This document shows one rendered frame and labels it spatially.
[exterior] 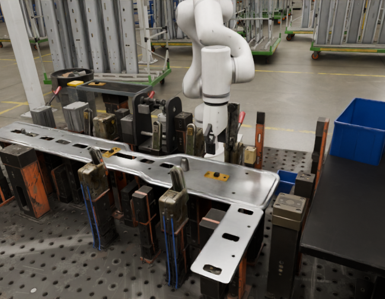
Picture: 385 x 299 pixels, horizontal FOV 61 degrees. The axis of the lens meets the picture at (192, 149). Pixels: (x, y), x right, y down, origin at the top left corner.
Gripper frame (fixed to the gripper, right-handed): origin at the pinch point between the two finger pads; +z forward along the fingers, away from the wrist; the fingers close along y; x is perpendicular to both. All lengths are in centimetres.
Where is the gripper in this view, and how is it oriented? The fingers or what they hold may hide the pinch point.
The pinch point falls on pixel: (216, 145)
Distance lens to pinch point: 108.9
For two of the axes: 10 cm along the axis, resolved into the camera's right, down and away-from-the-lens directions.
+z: 0.4, 8.9, 4.5
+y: -4.5, 4.2, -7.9
